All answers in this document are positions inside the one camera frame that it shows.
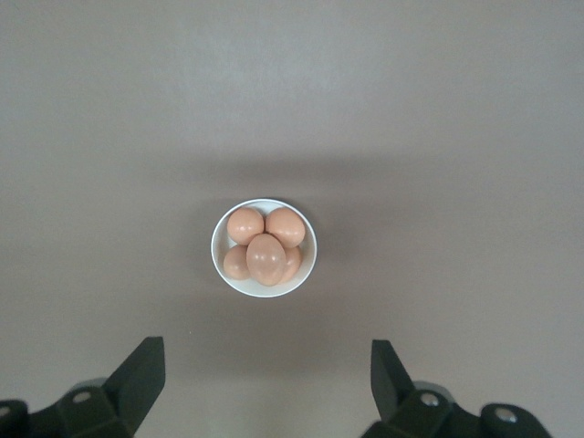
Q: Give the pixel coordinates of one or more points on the brown egg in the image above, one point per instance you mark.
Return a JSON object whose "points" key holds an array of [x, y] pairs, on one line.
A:
{"points": [[294, 264], [245, 226], [285, 226], [265, 259], [235, 263]]}

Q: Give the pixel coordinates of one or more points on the white round bowl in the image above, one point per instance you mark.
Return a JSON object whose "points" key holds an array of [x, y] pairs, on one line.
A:
{"points": [[255, 291]]}

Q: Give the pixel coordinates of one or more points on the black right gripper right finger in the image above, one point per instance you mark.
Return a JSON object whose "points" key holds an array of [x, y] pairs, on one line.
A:
{"points": [[392, 388]]}

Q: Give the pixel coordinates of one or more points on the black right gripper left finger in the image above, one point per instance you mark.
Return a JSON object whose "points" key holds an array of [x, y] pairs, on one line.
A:
{"points": [[137, 378]]}

